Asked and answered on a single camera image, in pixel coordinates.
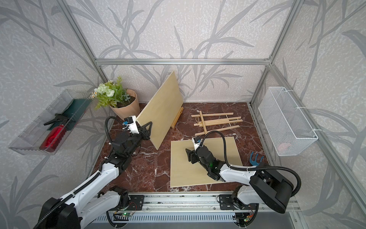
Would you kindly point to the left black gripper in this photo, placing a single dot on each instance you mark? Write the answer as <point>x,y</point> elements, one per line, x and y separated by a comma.
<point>142,129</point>

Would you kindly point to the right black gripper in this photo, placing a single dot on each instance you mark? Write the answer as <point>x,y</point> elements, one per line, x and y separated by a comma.
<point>191,156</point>

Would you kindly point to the wooden easel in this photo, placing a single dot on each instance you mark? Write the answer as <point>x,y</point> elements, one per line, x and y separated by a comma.
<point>216,119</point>
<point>176,118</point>

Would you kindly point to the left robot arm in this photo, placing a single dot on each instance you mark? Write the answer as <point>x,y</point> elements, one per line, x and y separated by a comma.
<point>81,206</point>

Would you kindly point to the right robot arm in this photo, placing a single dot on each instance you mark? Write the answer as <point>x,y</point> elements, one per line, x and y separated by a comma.
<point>261,184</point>

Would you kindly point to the potted flower plant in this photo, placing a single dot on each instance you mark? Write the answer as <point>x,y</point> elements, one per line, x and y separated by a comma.
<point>123,102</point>

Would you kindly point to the blue hand rake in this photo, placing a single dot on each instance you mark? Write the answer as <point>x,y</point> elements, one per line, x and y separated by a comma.
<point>255,159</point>

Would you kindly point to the green trowel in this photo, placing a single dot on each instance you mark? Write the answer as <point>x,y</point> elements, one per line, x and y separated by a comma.
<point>74,111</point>

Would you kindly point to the pink item in basket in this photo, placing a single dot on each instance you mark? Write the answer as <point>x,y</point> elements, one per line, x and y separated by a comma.
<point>283,147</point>

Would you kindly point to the red spray bottle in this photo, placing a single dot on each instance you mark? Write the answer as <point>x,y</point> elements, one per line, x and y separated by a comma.
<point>55,136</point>

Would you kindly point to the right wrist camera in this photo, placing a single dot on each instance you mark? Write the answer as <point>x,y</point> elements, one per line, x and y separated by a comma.
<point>196,142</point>

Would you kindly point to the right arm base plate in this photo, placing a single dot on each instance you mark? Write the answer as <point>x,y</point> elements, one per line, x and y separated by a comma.
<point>226,202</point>

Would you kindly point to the aluminium front rail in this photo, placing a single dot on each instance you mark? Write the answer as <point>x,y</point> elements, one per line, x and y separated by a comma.
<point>187,208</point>

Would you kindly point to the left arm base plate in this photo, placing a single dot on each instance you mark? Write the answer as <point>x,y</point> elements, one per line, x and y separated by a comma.
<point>135,203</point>

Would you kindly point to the aluminium cage frame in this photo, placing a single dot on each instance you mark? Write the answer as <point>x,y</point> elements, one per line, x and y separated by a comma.
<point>350,182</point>

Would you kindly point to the white wire basket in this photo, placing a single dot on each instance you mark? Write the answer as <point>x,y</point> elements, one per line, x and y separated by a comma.
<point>286,122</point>

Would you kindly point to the clear plastic wall bin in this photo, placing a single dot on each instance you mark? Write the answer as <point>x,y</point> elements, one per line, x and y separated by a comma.
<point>45,135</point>

